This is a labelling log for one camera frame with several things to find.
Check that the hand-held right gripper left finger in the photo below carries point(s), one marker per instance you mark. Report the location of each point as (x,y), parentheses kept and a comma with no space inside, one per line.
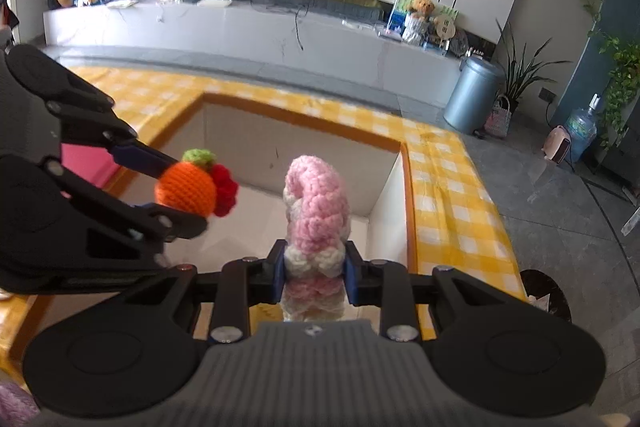
(278,264)

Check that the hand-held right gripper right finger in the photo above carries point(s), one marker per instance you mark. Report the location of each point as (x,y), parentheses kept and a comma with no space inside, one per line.
(351,272)

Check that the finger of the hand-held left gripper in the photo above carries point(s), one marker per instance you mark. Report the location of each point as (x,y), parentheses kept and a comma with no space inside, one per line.
(165,219)
(137,153)

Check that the orange crochet carrot toy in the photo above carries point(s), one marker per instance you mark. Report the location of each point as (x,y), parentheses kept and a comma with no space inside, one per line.
(185,189)

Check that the pink and white crochet toy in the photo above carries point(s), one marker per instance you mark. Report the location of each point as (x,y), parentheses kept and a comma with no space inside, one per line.
(315,207)

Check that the orange cardboard box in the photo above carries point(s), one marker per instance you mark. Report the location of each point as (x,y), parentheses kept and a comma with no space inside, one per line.
(240,142)

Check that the red square box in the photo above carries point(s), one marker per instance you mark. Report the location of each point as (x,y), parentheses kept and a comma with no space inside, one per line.
(85,167)

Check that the yellow checked tablecloth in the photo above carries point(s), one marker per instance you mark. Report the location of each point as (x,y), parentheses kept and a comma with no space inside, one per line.
(465,207)

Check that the white paper sheet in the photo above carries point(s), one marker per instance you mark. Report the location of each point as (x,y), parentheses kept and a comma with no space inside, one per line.
(124,4)

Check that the white marble media console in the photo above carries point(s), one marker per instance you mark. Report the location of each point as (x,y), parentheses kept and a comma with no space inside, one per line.
(240,34)

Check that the purple fluffy blanket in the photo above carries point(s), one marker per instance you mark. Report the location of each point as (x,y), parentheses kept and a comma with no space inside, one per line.
(15,399)

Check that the black round stool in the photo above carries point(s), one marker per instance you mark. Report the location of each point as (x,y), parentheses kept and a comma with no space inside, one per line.
(547,292)

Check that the woven basket bag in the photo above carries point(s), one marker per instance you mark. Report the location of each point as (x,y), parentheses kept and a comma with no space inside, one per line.
(497,121)

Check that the grey metal bin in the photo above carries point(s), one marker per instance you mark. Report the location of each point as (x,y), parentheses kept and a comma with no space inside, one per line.
(472,94)

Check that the pink space heater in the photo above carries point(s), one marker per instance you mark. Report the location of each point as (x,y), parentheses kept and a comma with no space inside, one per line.
(557,146)

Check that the teddy bear bouquet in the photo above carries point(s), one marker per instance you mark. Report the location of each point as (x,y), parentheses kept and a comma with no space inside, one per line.
(419,19)

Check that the wooden paddle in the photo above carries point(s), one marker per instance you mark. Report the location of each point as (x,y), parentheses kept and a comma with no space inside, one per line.
(444,27)

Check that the long-leaf potted plant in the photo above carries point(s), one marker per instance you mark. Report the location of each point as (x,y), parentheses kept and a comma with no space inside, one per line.
(522,72)

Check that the green picture card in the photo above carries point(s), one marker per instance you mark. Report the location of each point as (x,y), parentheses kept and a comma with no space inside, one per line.
(400,9)

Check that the blue water bottle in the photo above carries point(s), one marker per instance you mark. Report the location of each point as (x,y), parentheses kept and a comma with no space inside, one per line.
(582,132)

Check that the dark cabinet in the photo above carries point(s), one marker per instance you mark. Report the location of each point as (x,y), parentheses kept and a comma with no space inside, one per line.
(622,164)

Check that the hanging ivy plant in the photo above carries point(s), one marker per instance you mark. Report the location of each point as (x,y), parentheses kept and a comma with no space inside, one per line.
(622,82)

